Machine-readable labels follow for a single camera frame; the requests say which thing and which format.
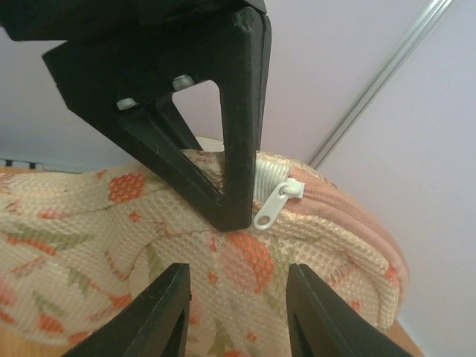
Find floral mesh laundry bag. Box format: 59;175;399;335
1;152;409;356

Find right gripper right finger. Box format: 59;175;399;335
286;263;422;357

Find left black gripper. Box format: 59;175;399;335
1;1;271;232

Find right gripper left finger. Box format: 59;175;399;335
65;263;191;357

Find right aluminium frame post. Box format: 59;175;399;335
308;0;454;168

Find white zipper pull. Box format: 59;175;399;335
253;178;305;231

